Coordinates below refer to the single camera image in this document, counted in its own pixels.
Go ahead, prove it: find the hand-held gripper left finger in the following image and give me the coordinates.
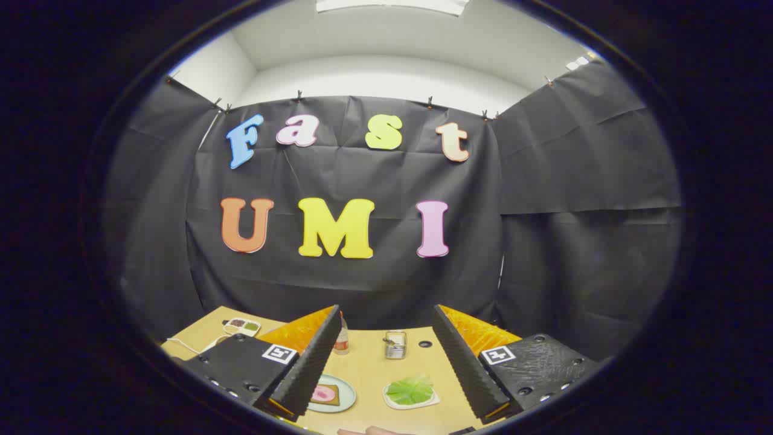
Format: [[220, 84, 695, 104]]
[[175, 304, 342, 422]]

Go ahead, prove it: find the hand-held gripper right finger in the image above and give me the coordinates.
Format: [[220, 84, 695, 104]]
[[431, 304, 606, 424]]

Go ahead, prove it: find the green lettuce leaf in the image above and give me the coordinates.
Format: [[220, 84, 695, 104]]
[[386, 375, 434, 406]]

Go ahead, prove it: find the brown toast slice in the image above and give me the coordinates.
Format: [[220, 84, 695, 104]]
[[311, 384, 341, 407]]

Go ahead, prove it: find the clear water bottle red cap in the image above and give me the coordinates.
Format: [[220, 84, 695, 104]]
[[334, 311, 350, 355]]

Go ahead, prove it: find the pale green round plate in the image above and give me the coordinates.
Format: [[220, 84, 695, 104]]
[[308, 374, 357, 414]]

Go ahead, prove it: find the white square plate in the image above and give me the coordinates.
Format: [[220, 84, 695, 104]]
[[382, 381, 440, 411]]

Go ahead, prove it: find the white divided tray with beans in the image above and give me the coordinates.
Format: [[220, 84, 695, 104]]
[[223, 318, 261, 337]]

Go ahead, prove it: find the metal wire utensil holder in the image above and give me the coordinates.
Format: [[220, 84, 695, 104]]
[[383, 330, 408, 360]]

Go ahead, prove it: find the white cable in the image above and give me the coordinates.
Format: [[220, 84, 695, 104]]
[[166, 335, 230, 355]]

